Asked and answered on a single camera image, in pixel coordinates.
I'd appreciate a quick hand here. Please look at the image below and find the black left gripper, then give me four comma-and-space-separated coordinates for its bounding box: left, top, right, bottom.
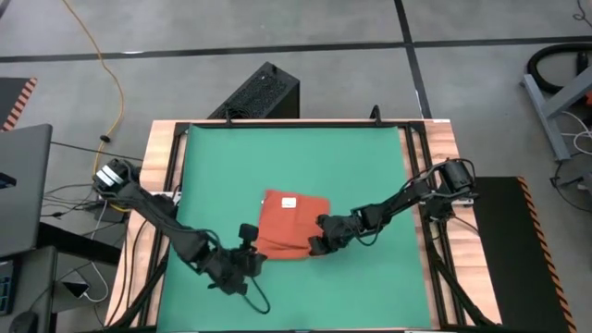
203, 223, 268, 296

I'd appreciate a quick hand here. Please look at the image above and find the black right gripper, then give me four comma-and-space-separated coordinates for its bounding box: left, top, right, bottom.
307, 211, 369, 257

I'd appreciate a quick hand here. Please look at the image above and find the orange towel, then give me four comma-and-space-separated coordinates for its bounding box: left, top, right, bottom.
253, 188, 332, 261

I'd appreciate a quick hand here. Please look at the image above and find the green table mat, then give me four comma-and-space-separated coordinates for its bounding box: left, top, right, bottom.
155, 124, 432, 332

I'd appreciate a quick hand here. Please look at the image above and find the black computer tower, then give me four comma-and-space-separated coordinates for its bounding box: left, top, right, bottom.
207, 61, 301, 120

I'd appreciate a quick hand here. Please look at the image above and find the white phone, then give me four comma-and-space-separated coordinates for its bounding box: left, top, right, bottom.
61, 279, 92, 301

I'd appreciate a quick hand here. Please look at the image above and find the large black orange-striped floor mat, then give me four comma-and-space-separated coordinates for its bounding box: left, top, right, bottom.
464, 175, 578, 333

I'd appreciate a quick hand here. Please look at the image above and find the grey desk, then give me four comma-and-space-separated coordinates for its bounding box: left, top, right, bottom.
0, 244, 59, 333

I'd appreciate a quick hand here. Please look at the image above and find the black computer mouse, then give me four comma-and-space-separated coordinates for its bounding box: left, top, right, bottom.
8, 310, 41, 333

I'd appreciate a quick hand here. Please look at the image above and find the grey laptop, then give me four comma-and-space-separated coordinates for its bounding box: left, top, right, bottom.
0, 123, 54, 258

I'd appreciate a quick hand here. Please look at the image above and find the keypad device with blue keys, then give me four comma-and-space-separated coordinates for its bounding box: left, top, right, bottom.
0, 259, 19, 318

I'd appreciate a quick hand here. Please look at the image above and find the grey metal stand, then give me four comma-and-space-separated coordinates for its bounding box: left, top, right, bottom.
521, 64, 592, 163

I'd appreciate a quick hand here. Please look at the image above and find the small black orange-striped floor mat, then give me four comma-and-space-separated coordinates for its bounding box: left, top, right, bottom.
0, 77, 38, 133

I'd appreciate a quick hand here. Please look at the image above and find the black metal table frame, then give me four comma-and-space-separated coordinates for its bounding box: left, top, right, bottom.
108, 117, 503, 333

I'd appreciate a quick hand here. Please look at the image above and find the black cable with plug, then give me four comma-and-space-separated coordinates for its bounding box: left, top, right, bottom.
50, 133, 143, 162

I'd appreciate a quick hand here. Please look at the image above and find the yellow cable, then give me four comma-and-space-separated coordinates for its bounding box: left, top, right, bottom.
61, 0, 126, 175

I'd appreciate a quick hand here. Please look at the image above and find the black hose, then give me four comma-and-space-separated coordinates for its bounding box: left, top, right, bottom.
526, 43, 592, 96

